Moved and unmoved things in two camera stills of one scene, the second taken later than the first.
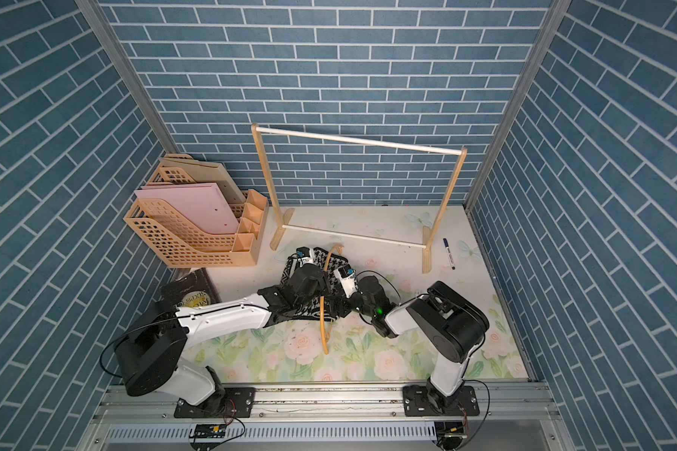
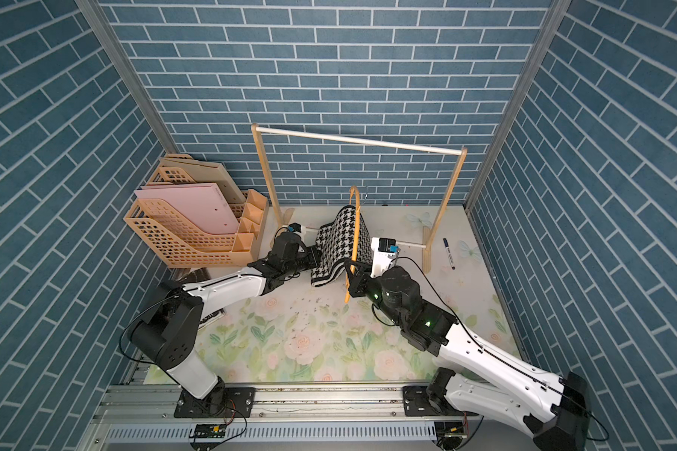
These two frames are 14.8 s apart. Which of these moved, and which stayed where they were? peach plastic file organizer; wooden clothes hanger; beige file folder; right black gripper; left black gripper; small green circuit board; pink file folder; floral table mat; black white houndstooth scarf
Moved: left black gripper; right black gripper; black white houndstooth scarf; wooden clothes hanger
Stayed: beige file folder; floral table mat; pink file folder; peach plastic file organizer; small green circuit board
